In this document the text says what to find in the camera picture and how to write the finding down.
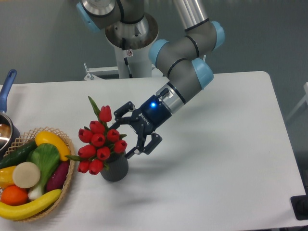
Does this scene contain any woven wicker basket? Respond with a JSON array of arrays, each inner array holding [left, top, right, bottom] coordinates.
[[4, 127, 75, 222]]

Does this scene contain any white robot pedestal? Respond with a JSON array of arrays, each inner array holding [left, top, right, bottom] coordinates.
[[84, 45, 164, 81]]

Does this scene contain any small yellow pepper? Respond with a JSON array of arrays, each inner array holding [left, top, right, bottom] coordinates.
[[0, 166, 16, 189]]

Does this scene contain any beige round disc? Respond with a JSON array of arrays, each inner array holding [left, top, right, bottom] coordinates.
[[12, 162, 40, 189]]

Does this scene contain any purple sweet potato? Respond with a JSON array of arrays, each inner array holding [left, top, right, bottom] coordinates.
[[46, 161, 69, 192]]

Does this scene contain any yellow banana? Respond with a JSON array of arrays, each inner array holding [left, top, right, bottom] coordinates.
[[0, 189, 62, 221]]

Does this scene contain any blue handled saucepan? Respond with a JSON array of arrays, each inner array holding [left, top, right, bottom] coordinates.
[[0, 69, 20, 159]]

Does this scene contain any black device at table edge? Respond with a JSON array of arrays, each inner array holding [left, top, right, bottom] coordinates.
[[290, 195, 308, 220]]

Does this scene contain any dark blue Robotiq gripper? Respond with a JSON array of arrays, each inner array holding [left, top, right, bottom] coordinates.
[[110, 95, 171, 159]]

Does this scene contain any green cucumber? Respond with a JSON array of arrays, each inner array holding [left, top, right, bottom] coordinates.
[[0, 141, 37, 169]]

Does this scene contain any green bok choy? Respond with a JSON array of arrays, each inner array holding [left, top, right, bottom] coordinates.
[[27, 143, 60, 201]]

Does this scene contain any white frame at right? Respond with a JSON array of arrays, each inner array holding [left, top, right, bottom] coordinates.
[[287, 82, 308, 121]]

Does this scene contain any orange fruit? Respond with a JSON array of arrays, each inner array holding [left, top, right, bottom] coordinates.
[[0, 185, 28, 206]]

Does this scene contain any dark grey ribbed vase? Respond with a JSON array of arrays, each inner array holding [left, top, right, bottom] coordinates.
[[100, 154, 128, 182]]

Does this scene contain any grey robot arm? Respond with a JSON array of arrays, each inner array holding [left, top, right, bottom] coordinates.
[[77, 0, 225, 158]]

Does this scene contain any yellow squash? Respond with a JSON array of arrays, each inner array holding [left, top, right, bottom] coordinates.
[[35, 130, 70, 162]]

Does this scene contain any red tulip bouquet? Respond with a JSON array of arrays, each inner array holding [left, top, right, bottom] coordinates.
[[65, 97, 127, 175]]

